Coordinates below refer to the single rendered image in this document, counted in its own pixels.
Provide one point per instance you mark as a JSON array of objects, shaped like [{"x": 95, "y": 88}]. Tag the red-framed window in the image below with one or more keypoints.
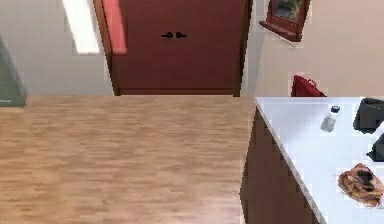
[{"x": 287, "y": 16}]

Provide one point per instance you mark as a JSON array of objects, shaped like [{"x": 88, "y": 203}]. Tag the black pot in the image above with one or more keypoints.
[{"x": 368, "y": 115}]

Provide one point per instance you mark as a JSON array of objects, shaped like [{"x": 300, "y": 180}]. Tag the red bag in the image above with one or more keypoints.
[{"x": 304, "y": 87}]

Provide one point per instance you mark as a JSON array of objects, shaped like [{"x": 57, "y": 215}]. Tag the brown round food item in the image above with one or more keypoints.
[{"x": 361, "y": 183}]

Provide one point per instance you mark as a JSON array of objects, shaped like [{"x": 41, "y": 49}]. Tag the clear bottle with black cap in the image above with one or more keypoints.
[{"x": 330, "y": 120}]

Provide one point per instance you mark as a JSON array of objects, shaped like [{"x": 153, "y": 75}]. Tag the black angular object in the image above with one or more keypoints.
[{"x": 378, "y": 150}]

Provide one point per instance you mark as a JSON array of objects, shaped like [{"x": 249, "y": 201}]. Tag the grey-green cabinet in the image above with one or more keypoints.
[{"x": 10, "y": 83}]

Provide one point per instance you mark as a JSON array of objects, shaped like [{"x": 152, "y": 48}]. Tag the white-topped brown counter cabinet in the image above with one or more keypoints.
[{"x": 320, "y": 156}]

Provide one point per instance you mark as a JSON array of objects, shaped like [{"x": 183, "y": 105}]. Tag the red-brown room door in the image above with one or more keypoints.
[{"x": 186, "y": 63}]

